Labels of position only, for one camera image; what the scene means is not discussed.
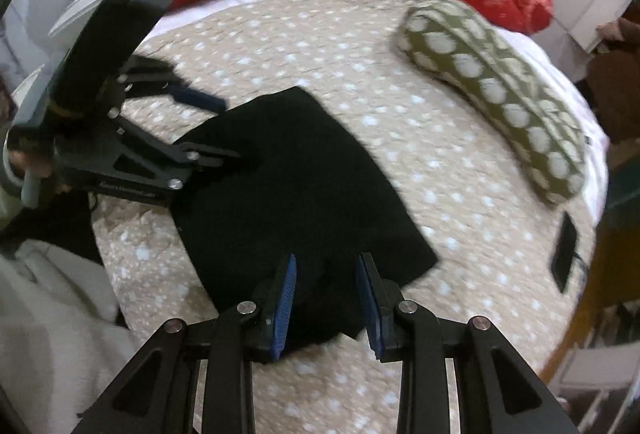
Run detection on beige spotted quilted bedspread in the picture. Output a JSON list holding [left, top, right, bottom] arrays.
[[90, 0, 601, 434]]

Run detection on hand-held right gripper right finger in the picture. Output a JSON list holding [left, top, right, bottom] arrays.
[[354, 253, 577, 434]]

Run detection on green pillow with white pattern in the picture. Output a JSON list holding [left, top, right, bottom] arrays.
[[396, 0, 588, 206]]

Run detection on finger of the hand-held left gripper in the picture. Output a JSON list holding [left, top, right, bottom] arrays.
[[107, 113, 242, 182], [117, 55, 227, 114]]

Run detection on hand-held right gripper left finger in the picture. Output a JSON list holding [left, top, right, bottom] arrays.
[[70, 253, 298, 434]]

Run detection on black smartphone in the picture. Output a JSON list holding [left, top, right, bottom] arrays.
[[549, 211, 579, 293]]

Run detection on dark cloth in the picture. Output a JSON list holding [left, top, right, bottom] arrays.
[[0, 191, 103, 267]]

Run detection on white round headboard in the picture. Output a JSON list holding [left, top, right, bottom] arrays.
[[12, 0, 131, 115]]

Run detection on white fleece cloth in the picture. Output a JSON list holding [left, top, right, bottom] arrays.
[[0, 239, 143, 434]]

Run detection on black pants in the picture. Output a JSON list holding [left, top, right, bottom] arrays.
[[170, 86, 440, 351]]

